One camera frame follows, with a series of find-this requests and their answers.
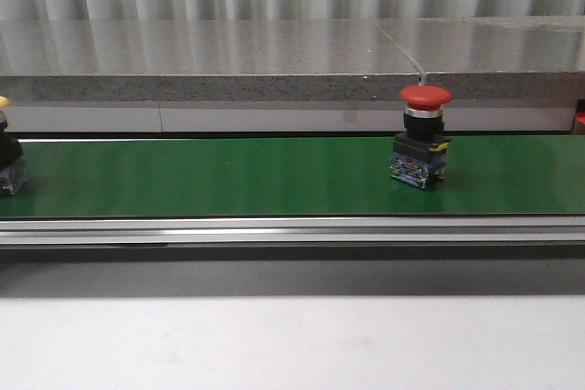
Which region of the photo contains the grey stone slab left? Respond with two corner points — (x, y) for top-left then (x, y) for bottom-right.
(1, 20), (419, 103)

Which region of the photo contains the yellow mushroom push button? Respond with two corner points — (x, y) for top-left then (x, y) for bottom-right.
(0, 96), (29, 197)

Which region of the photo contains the white panel under slab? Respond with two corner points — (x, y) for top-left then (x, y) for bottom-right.
(5, 99), (577, 133)

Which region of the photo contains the grey stone slab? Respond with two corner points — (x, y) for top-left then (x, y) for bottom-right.
(1, 20), (419, 103)
(375, 16), (584, 102)

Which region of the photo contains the red mushroom push button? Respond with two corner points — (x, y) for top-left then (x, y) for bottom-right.
(389, 85), (452, 190)

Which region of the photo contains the aluminium conveyor side rail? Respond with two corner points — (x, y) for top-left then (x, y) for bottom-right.
(1, 214), (584, 250)

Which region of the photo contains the green conveyor belt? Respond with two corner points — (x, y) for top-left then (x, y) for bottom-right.
(1, 135), (584, 218)

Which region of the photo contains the grey stone slab right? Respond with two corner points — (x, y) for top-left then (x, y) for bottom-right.
(375, 16), (584, 102)

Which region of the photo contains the red object at right edge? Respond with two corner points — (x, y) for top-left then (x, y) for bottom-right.
(572, 111), (585, 134)

